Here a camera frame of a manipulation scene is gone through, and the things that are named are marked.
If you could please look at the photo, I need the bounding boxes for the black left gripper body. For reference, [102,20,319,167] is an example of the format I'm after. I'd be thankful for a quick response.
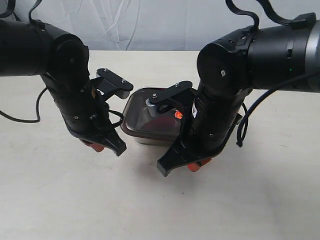
[41,74,127,156]

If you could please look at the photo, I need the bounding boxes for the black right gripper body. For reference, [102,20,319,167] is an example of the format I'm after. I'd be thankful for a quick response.
[157,90,243,177]

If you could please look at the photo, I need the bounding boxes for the dark transparent lunch box lid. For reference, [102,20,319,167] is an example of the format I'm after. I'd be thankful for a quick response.
[120,87,183,142]

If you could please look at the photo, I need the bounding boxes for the red sausage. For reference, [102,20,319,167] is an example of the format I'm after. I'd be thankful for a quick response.
[142,116,178,132]

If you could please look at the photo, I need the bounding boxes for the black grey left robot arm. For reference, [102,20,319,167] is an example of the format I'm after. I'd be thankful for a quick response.
[0,20,133,156]

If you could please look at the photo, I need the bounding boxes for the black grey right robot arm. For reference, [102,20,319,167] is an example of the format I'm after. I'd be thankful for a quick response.
[151,20,320,176]

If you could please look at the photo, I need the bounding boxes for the steel two-compartment lunch box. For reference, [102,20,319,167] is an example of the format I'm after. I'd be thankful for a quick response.
[134,138,173,146]

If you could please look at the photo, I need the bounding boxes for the white backdrop cloth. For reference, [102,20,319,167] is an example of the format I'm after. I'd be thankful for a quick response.
[0,0,320,52]

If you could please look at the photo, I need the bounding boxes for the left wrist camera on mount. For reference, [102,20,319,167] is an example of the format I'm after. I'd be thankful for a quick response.
[91,68,134,101]

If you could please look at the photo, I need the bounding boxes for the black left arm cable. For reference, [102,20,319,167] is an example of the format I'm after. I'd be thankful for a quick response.
[0,0,126,125]

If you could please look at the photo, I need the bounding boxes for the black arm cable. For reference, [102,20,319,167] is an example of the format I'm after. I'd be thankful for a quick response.
[0,0,126,125]
[224,0,320,148]

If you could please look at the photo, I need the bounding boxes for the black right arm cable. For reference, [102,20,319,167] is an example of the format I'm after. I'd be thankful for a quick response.
[224,0,320,148]

